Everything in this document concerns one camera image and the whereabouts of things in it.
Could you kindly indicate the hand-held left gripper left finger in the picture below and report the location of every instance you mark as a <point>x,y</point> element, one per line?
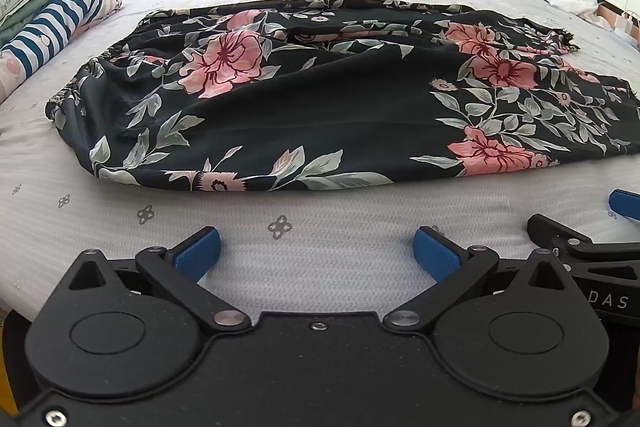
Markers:
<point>197,255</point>

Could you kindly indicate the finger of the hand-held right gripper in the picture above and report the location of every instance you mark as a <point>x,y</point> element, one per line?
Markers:
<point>622,203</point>
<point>565,232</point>

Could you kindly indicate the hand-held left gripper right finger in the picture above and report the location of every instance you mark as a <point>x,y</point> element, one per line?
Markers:
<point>435,257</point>

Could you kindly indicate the black floral pants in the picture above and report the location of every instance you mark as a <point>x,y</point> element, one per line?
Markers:
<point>310,107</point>

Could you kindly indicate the bed with grey patterned sheet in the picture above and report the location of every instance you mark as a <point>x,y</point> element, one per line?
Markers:
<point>310,227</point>

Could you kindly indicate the white paper bag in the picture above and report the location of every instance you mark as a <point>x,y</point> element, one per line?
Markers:
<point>627,24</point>

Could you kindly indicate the white crumpled cloth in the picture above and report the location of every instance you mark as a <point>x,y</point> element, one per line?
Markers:
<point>572,2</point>

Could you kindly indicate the blue white striped blanket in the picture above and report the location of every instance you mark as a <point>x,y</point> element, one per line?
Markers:
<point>50,27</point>

